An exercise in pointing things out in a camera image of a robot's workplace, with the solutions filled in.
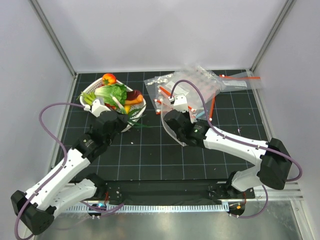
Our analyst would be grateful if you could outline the pile of zip bags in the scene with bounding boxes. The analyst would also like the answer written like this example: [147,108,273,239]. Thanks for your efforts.
[143,64,223,122]

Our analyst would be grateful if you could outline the slotted cable duct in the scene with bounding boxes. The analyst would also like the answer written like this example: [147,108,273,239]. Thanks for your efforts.
[61,202,229,214]

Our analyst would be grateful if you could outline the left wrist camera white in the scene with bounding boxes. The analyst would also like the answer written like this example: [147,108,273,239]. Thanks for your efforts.
[84,98,111,118]

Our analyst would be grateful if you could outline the white perforated plastic basket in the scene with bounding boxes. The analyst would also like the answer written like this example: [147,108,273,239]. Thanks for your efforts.
[78,73,147,133]

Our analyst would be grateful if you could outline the green onion stalk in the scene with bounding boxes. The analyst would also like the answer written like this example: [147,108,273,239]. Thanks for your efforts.
[111,95,150,128]

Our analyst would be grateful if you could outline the black grid cutting mat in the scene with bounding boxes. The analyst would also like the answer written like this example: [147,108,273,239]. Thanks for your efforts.
[72,71,267,183]

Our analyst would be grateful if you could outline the yellow pepper piece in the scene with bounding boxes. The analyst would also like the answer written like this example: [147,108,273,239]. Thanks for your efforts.
[124,105,131,114]

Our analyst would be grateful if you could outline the orange red tomato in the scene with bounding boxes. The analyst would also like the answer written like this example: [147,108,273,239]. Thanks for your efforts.
[101,73,117,86]

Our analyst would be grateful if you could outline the green lettuce head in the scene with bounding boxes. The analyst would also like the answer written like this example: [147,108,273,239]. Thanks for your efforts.
[94,84,127,106]

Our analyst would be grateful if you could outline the right aluminium frame post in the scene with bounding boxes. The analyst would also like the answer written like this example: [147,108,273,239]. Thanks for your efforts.
[249,0,297,72]

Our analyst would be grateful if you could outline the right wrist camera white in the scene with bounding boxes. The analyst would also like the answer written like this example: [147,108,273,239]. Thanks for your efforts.
[168,94,189,113]

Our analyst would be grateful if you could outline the left aluminium frame post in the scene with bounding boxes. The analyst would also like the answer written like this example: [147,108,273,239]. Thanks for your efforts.
[28,0,77,78]

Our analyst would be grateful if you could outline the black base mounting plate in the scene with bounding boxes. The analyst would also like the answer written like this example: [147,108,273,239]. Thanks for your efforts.
[77,178,256,207]

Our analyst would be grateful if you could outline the dark red sausage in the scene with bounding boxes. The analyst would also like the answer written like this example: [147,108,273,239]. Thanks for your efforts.
[126,90,142,101]

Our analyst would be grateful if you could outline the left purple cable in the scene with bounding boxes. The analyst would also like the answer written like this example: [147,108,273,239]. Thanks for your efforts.
[14,102,126,240]

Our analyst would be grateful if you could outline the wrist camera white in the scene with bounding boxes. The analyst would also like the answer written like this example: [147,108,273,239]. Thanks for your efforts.
[168,94,189,113]
[84,98,111,118]

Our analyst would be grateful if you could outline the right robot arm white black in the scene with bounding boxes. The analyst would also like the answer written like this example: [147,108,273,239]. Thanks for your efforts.
[163,109,292,198]

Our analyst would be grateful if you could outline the purple cable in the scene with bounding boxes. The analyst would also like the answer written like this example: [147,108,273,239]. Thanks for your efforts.
[14,102,126,240]
[168,79,304,220]

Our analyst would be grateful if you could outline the aluminium frame post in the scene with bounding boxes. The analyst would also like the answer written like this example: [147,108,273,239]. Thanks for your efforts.
[249,0,297,72]
[28,0,77,78]

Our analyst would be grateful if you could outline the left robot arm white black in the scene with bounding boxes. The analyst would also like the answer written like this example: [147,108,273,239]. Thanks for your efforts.
[10,111,129,239]

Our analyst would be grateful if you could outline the clear dotted zip bag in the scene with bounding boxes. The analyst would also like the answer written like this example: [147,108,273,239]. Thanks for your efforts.
[160,99,193,147]

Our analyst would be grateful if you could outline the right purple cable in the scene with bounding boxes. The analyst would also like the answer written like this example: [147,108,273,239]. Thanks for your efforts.
[168,79,304,220]

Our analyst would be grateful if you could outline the flat zip bag red zipper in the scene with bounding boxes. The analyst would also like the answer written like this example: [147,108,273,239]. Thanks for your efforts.
[218,72,264,92]

